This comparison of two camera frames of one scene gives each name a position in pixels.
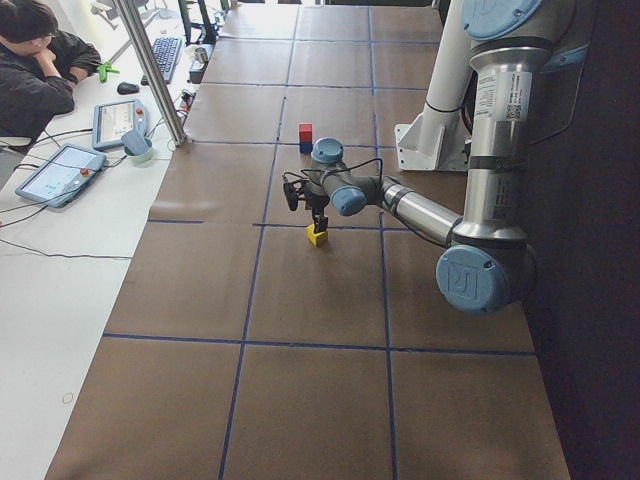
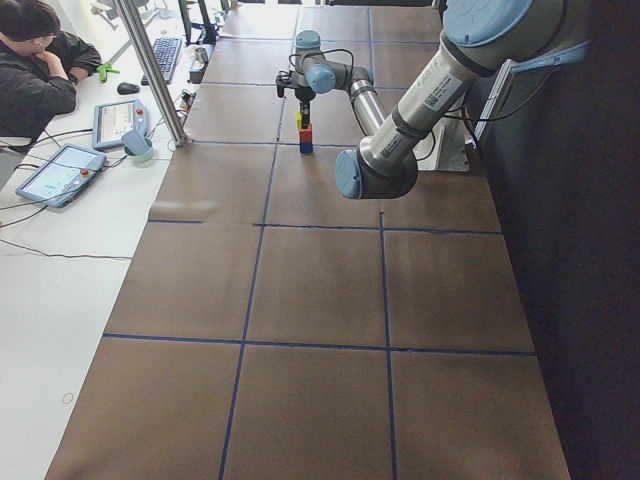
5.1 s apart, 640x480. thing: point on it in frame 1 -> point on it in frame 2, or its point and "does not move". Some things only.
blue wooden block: x=306 y=146 does not move
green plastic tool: x=103 y=69 does not move
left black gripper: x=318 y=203 -> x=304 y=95
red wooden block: x=305 y=132 does not move
